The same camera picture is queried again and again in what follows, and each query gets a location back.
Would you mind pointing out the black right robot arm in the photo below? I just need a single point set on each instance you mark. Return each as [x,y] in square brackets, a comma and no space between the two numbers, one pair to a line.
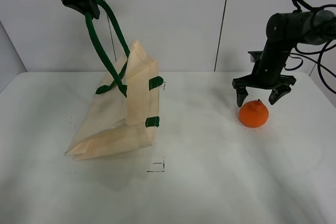
[305,25]

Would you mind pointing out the orange citrus fruit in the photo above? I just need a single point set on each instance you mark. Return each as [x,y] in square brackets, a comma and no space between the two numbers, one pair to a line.
[253,114]

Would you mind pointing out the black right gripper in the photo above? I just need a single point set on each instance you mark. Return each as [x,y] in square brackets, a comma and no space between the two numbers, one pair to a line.
[266,74]

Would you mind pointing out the cream linen bag green handles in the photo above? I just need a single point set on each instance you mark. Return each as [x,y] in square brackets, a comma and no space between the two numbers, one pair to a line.
[124,114]

